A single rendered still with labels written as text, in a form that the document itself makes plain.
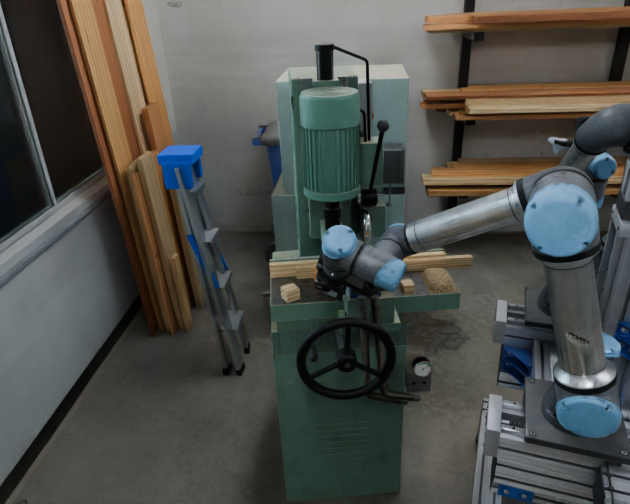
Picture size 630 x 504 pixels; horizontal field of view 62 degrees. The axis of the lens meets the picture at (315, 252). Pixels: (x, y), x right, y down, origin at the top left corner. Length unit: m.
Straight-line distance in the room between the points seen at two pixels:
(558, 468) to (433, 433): 1.05
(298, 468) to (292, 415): 0.26
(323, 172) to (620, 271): 0.81
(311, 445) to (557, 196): 1.35
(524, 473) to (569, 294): 0.60
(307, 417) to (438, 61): 2.70
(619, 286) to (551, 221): 0.53
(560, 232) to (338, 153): 0.74
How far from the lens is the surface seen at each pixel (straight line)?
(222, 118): 4.04
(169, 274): 3.01
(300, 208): 1.85
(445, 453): 2.42
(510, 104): 3.54
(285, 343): 1.71
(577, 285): 1.07
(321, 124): 1.49
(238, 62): 3.94
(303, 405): 1.87
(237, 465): 2.38
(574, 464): 1.51
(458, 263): 1.83
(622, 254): 1.45
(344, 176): 1.55
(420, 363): 1.74
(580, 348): 1.14
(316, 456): 2.06
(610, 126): 1.62
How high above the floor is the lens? 1.77
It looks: 27 degrees down
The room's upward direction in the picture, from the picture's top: 3 degrees counter-clockwise
